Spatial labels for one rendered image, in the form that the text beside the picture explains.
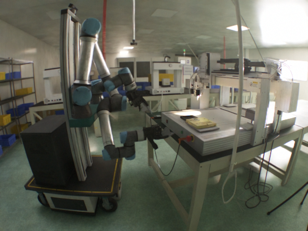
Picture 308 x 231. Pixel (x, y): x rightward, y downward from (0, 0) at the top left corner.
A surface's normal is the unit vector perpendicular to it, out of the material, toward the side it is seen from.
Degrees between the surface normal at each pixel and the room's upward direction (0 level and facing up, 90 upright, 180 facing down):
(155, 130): 90
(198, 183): 90
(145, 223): 0
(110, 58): 90
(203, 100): 90
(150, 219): 0
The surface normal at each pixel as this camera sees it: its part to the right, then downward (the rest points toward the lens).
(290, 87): -0.96, 0.09
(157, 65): 0.29, 0.25
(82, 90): 0.47, 0.34
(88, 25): 0.51, 0.09
